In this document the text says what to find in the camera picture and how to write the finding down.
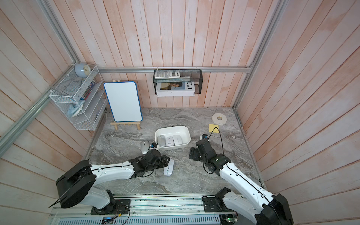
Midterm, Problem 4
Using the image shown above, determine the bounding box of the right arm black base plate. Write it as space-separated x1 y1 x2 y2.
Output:
202 196 234 213

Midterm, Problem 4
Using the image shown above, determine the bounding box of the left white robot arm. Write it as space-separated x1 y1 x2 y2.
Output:
53 149 170 215

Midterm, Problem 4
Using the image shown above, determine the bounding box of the white glossy mouse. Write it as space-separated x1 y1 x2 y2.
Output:
172 135 183 146

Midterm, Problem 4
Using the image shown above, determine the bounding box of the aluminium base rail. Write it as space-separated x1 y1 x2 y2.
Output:
46 194 253 225

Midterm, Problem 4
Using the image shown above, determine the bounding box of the white plastic storage box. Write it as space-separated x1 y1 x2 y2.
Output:
155 126 191 151

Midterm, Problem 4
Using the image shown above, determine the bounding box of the silver mouse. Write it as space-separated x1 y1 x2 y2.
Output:
140 140 150 155
157 135 166 148

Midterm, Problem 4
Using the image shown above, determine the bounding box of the white mouse with logo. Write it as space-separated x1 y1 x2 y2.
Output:
166 136 175 147

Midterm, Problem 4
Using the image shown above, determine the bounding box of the black camera cable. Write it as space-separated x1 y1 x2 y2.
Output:
202 127 226 174

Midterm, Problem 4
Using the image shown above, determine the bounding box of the yellow sticky note pad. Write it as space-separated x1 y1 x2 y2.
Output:
209 124 219 134

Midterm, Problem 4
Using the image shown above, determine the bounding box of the white calculator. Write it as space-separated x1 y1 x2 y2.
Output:
154 71 181 80

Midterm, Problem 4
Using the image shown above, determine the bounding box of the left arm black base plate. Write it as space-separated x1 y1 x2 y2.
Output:
91 199 131 216

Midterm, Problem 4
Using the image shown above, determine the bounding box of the magazine with portrait cover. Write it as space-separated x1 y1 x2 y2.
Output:
156 82 196 97

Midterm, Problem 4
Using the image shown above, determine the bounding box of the black wire wall basket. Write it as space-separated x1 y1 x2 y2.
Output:
153 69 203 95

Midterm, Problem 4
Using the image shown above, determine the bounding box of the small wooden easel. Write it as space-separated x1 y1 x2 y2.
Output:
110 121 141 131

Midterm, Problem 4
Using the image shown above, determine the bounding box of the light blue item in shelf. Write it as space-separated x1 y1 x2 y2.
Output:
67 99 85 118

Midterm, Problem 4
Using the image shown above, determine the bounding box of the blue framed whiteboard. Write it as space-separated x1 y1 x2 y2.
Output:
104 82 143 122

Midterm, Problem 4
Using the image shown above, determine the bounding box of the white tape roll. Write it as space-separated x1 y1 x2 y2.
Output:
212 113 227 125

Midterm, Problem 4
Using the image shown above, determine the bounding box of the white wire mesh shelf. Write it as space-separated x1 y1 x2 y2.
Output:
50 64 107 131

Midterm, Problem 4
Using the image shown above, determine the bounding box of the pale blue globe lamp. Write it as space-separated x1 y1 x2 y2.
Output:
75 63 92 78

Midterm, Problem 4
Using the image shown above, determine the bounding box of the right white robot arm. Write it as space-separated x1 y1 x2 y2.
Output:
189 139 294 225

